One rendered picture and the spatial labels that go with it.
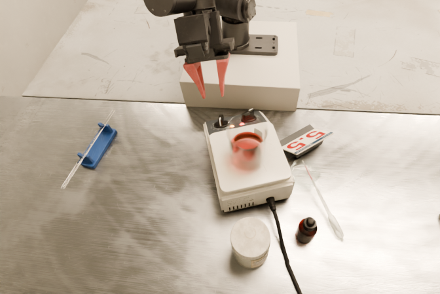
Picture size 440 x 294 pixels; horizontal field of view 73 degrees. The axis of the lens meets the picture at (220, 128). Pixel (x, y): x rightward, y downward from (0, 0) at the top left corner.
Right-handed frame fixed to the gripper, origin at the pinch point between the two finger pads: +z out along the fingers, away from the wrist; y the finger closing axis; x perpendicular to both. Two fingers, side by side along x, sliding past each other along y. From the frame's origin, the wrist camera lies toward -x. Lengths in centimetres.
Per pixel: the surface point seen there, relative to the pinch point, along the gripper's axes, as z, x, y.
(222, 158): 8.9, -9.5, 1.3
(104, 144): 9.0, 1.1, -25.4
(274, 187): 13.9, -12.1, 9.5
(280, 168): 10.9, -11.1, 10.9
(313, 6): -10, 46, 28
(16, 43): -11, 111, -126
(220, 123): 6.3, -0.4, 0.7
